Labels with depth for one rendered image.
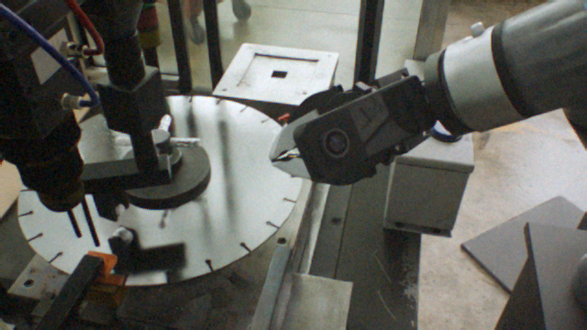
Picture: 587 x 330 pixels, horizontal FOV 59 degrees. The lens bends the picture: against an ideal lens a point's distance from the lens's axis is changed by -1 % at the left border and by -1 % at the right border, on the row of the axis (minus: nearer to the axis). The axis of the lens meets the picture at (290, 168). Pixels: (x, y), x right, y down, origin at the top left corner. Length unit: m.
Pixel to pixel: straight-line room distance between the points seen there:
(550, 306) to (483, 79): 0.48
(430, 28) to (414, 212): 0.33
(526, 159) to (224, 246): 1.90
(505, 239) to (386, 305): 1.21
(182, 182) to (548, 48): 0.40
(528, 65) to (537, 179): 1.87
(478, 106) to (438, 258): 1.44
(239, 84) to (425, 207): 0.36
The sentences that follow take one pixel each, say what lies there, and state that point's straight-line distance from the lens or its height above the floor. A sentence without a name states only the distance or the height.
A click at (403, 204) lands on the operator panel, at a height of 0.80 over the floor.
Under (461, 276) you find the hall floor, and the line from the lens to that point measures 1.80.
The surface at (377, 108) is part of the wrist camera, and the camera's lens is 0.41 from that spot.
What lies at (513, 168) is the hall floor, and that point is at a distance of 2.26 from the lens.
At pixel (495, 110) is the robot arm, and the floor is 1.15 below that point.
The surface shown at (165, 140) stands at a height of 1.00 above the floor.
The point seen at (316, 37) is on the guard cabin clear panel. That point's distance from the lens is 1.00.
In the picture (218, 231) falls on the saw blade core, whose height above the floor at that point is 0.95.
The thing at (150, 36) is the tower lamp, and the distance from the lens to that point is 0.86.
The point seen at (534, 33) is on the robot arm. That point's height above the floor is 1.20.
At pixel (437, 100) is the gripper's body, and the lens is 0.41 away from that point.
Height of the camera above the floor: 1.36
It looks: 41 degrees down
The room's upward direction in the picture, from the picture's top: straight up
